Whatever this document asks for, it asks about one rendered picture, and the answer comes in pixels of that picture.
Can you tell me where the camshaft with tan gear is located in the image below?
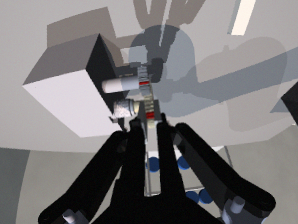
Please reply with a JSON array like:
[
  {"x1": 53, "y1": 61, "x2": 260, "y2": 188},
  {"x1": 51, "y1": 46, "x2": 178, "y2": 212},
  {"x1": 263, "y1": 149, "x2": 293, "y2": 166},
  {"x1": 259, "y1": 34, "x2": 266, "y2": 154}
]
[{"x1": 129, "y1": 82, "x2": 155, "y2": 128}]

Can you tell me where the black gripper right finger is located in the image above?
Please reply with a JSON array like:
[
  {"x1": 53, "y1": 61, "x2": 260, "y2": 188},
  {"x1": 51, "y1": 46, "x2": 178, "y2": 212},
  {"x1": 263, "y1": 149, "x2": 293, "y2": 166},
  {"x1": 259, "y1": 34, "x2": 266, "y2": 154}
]
[{"x1": 153, "y1": 99, "x2": 276, "y2": 224}]

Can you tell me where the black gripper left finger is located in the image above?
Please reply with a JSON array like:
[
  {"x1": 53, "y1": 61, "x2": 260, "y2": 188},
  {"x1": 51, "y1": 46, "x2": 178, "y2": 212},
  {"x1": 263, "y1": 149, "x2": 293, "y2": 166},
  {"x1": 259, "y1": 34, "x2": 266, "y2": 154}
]
[{"x1": 38, "y1": 101, "x2": 147, "y2": 224}]

